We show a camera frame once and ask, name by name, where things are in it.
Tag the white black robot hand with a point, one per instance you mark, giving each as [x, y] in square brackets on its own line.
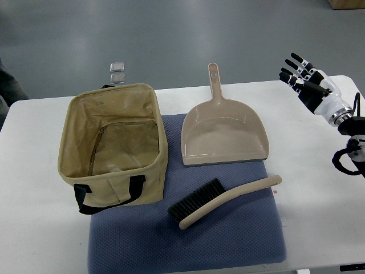
[316, 90]

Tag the pink hand broom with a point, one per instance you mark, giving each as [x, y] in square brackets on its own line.
[212, 195]

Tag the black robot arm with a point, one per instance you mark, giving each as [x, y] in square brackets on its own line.
[350, 124]

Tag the yellow fabric bag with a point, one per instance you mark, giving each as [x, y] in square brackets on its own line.
[114, 150]

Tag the cardboard box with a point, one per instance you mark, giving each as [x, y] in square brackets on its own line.
[346, 4]

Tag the pink dustpan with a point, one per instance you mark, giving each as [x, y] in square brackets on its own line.
[222, 130]

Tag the blue quilted mat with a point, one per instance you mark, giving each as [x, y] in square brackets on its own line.
[145, 239]

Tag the upper floor plate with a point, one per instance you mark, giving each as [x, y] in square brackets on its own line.
[117, 66]

